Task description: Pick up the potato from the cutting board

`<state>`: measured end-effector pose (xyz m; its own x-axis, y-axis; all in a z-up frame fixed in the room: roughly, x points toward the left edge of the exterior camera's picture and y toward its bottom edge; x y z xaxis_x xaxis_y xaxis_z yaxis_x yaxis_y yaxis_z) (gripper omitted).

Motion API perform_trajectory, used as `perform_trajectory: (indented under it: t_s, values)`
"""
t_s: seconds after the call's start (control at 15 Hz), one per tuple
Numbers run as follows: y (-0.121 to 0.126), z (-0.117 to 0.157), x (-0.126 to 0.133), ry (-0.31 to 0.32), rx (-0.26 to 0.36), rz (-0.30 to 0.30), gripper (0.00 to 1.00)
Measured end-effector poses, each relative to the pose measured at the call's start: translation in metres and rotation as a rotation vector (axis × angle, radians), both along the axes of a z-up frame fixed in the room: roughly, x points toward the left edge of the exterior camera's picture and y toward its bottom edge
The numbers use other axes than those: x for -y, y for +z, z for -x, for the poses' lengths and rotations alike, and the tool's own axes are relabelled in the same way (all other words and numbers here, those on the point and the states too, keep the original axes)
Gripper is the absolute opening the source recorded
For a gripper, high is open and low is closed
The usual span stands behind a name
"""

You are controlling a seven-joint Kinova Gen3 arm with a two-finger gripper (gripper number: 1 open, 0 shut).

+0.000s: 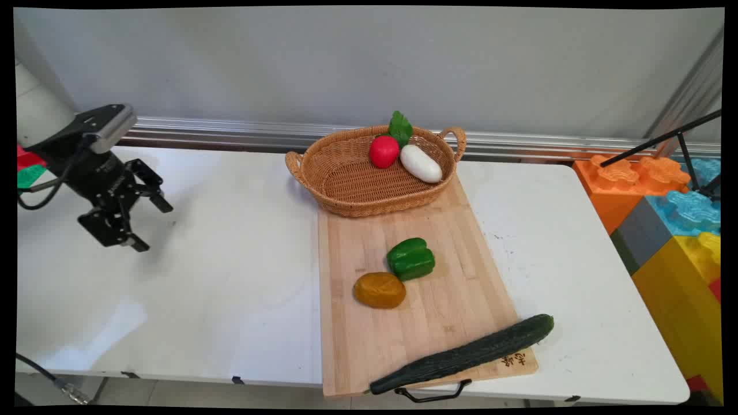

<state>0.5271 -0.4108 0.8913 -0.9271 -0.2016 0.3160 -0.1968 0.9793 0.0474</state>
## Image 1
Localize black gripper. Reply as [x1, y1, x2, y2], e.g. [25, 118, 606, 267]
[36, 137, 174, 253]

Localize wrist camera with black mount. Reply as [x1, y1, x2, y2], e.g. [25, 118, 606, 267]
[57, 104, 138, 155]

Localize wooden cutting board, black handle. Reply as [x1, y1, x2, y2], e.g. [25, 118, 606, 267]
[317, 173, 540, 403]

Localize black camera cable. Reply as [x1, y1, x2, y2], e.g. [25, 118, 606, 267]
[17, 135, 93, 212]

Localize grey foam building block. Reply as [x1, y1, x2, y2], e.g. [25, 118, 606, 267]
[610, 197, 674, 276]

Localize aluminium rail along wall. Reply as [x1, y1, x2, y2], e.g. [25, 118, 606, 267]
[118, 115, 722, 163]

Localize blue foam building block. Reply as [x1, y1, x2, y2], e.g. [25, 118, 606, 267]
[645, 157, 722, 237]

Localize green foam floor block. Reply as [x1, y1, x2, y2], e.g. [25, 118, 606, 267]
[17, 164, 48, 190]

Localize green toy bell pepper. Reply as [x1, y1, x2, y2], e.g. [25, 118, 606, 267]
[386, 237, 436, 282]

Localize woven wicker basket with handles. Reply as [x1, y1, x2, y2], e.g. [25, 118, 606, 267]
[285, 125, 467, 218]

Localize white toy eggplant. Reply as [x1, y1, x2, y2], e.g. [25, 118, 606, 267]
[400, 144, 443, 184]

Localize black tripod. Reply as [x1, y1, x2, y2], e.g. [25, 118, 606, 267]
[600, 109, 722, 201]

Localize black cable with metal connector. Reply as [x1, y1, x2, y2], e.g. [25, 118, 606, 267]
[16, 352, 92, 405]

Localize red toy radish with leaf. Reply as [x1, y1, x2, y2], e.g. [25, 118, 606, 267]
[368, 110, 414, 169]

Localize orange foam building block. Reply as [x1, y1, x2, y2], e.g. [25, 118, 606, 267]
[573, 154, 691, 235]

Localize orange-brown toy potato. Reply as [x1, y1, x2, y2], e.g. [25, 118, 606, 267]
[353, 271, 407, 310]

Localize dark green toy cucumber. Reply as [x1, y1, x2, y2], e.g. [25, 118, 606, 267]
[368, 314, 555, 396]

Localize diagonal aluminium profile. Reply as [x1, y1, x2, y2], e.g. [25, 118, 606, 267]
[643, 28, 725, 157]

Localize red foam floor block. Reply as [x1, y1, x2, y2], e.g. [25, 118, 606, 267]
[17, 144, 48, 172]

